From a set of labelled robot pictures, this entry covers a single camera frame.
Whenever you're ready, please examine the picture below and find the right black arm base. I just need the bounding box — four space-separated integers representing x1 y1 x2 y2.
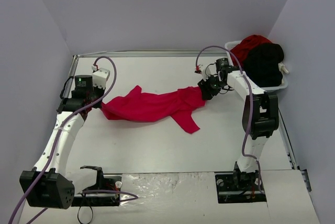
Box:
215 173 266 204

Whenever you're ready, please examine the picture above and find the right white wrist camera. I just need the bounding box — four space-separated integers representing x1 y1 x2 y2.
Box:
194 64 211 80

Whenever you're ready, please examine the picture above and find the bright red t shirt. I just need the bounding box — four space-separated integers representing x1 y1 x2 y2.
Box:
101 85 206 134

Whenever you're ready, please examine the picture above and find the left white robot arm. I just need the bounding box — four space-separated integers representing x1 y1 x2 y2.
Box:
19 71 110 209

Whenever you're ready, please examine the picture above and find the white garment piece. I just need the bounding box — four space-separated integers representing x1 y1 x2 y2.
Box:
278 62 289 74

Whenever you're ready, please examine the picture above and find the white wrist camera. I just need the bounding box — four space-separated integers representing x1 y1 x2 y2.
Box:
92 68 110 89
194 64 211 80

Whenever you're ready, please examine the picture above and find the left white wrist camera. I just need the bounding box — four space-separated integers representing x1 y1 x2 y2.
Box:
92 68 110 89

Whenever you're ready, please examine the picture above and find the dark red t shirt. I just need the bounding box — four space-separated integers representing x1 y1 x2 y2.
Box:
230 35 271 65

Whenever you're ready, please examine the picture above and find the black t shirt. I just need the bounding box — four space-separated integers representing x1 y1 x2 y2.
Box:
243 43 284 87

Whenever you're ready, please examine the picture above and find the white plastic laundry basket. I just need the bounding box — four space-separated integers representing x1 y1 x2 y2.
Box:
225 40 288 92

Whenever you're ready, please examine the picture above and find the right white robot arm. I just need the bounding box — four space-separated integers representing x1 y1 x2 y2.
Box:
195 58 279 189

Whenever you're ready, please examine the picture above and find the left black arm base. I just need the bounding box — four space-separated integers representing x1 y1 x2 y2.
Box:
71 174 122 207

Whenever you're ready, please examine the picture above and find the thin black cable loop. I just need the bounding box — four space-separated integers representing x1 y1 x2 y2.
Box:
77 195 94 222

